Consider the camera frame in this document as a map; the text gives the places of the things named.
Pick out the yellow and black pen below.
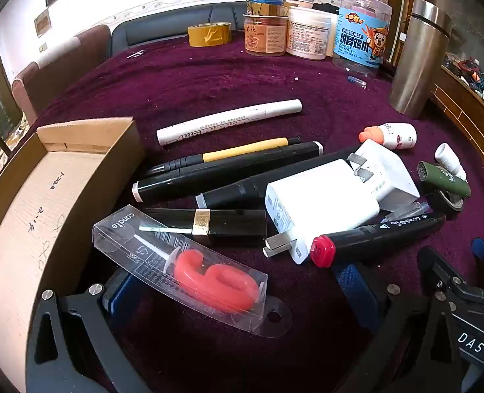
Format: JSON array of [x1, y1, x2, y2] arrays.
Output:
[[146, 136, 302, 175]]

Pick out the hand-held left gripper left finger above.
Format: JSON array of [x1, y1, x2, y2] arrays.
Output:
[[25, 272, 153, 393]]

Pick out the small white bottle orange cap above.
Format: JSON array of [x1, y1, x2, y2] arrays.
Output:
[[359, 122, 418, 153]]

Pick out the green lighter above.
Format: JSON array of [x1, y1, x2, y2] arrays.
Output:
[[417, 160, 472, 198]]

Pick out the black lipstick tube gold band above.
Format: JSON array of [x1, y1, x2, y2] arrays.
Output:
[[138, 208, 267, 248]]

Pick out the clear blue ballpoint pen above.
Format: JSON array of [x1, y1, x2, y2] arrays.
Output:
[[380, 201, 431, 224]]

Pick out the red candle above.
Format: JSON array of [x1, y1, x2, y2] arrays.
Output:
[[92, 212, 292, 338]]

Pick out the white nozzle bottle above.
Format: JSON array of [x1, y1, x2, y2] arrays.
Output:
[[434, 142, 469, 181]]

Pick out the black marker pen red cap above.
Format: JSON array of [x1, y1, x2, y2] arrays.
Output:
[[309, 212, 447, 269]]

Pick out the wooden counter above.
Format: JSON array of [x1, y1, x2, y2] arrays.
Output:
[[430, 61, 484, 201]]

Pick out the white plastic jar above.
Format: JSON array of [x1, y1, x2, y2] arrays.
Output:
[[286, 6, 340, 61]]

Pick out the counter clutter pile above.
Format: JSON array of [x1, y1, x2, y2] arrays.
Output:
[[442, 51, 484, 119]]

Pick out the black marker pen white ends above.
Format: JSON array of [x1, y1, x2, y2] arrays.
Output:
[[195, 146, 363, 209], [132, 141, 324, 203]]

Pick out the purple tablecloth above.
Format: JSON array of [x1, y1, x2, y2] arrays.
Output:
[[17, 28, 484, 393]]

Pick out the white charger plug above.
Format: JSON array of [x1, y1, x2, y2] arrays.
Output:
[[348, 139, 420, 214], [263, 159, 381, 264]]

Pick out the stainless steel thermos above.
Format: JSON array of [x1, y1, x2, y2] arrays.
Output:
[[389, 0, 464, 119]]

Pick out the clear plastic jar blue label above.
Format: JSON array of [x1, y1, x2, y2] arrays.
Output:
[[332, 0, 393, 79]]

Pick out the black tape roll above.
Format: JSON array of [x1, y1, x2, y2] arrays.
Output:
[[424, 188, 468, 214]]

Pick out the dark grey sofa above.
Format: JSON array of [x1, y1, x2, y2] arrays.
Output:
[[110, 0, 251, 47]]

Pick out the yellow tape roll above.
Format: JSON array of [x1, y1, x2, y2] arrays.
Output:
[[187, 21, 232, 47]]

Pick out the clear jar orange label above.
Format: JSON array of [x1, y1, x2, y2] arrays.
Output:
[[243, 13, 289, 57]]

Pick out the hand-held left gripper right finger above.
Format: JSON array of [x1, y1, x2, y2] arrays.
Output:
[[334, 262, 468, 393]]

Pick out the wooden tray box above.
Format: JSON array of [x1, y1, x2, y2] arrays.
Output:
[[0, 117, 146, 393]]

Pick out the gold wall switch plate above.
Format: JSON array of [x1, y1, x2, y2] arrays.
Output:
[[34, 12, 51, 35]]

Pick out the brown upholstered chair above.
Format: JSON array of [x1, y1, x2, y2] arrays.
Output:
[[12, 25, 112, 125]]

